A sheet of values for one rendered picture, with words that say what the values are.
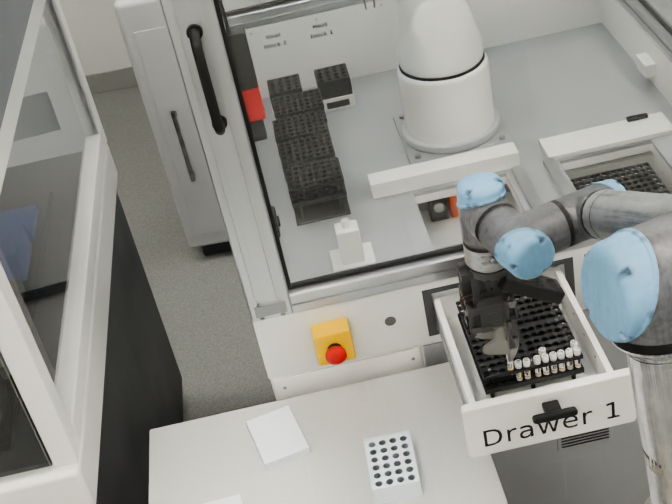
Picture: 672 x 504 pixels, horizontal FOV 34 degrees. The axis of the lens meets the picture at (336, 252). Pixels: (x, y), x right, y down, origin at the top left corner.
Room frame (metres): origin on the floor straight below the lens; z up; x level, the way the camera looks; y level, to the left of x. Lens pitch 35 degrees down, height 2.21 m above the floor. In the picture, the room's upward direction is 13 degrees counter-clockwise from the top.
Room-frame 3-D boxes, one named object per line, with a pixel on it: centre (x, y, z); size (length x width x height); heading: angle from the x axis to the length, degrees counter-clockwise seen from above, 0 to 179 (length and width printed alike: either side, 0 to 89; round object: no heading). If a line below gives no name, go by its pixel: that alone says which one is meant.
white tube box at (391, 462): (1.37, -0.02, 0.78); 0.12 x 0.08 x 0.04; 178
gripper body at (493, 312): (1.42, -0.23, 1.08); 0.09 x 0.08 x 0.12; 90
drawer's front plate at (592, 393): (1.32, -0.29, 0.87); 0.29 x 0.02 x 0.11; 90
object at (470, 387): (1.53, -0.29, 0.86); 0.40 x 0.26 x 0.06; 0
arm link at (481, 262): (1.42, -0.24, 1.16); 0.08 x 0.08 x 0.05
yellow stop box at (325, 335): (1.62, 0.04, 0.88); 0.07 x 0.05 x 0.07; 90
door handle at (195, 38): (1.62, 0.14, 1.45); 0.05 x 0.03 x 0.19; 0
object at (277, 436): (1.52, 0.18, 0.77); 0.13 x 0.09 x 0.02; 13
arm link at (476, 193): (1.42, -0.24, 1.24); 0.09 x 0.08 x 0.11; 15
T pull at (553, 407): (1.30, -0.29, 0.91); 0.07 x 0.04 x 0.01; 90
